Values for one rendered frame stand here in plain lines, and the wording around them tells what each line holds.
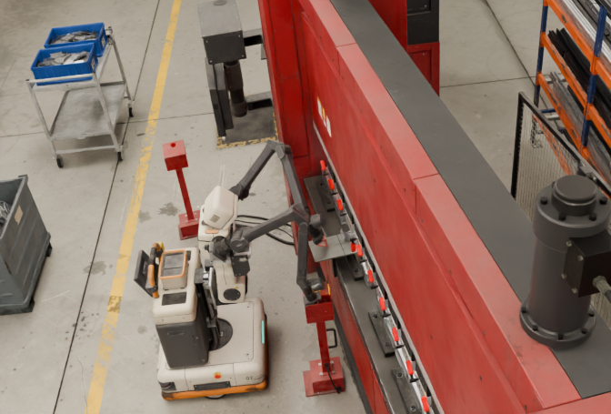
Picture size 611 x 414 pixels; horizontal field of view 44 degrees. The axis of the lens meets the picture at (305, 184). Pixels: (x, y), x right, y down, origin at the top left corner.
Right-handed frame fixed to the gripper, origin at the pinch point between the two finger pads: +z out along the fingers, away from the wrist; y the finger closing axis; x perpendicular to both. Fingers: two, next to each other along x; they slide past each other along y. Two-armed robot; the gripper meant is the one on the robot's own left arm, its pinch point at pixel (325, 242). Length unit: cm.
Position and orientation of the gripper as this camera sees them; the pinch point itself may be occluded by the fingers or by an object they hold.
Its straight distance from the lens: 434.0
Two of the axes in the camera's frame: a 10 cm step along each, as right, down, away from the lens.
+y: -2.1, -5.8, 7.9
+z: 5.7, 5.8, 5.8
